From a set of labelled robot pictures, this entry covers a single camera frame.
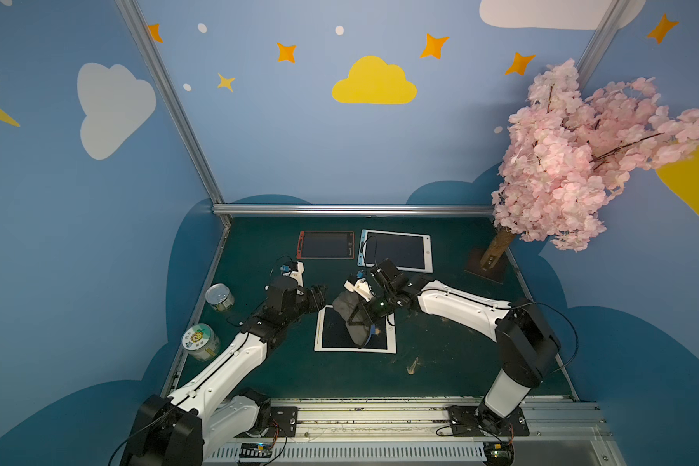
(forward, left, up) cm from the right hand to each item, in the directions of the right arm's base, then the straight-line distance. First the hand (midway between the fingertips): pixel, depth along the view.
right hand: (353, 319), depth 82 cm
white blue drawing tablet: (+35, -19, -10) cm, 41 cm away
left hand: (+8, +10, +5) cm, 13 cm away
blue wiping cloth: (+2, +3, +4) cm, 6 cm away
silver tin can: (+8, +44, -5) cm, 45 cm away
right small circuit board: (-28, -39, -14) cm, 50 cm away
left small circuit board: (-32, +23, -13) cm, 41 cm away
